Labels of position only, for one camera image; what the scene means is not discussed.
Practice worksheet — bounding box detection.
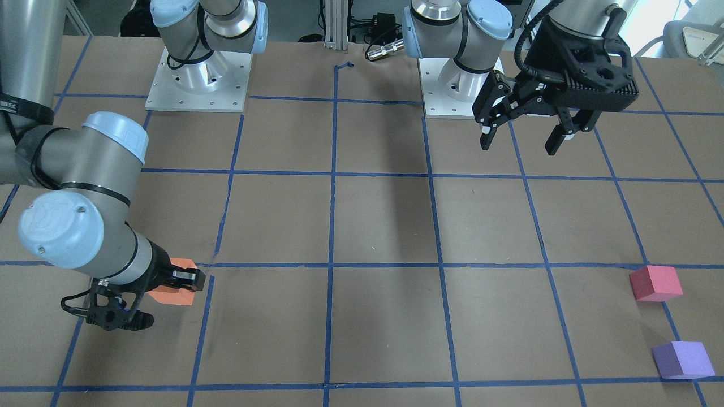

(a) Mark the purple foam block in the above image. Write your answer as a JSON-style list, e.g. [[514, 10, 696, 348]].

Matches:
[[652, 341, 716, 379]]

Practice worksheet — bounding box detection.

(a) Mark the orange foam block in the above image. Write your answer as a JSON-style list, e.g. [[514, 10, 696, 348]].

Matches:
[[147, 257, 196, 306]]

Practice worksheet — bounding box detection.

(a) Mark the silver cylindrical connector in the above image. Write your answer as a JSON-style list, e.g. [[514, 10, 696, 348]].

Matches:
[[365, 39, 405, 62]]

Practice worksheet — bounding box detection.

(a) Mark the red foam block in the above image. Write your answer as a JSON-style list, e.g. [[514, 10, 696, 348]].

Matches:
[[629, 265, 683, 303]]

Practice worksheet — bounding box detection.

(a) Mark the brown paper table cover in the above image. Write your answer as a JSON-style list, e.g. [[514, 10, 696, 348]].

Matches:
[[2, 36, 723, 406]]

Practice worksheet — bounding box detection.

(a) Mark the aluminium frame post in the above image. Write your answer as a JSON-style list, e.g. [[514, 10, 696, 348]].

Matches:
[[323, 0, 349, 51]]

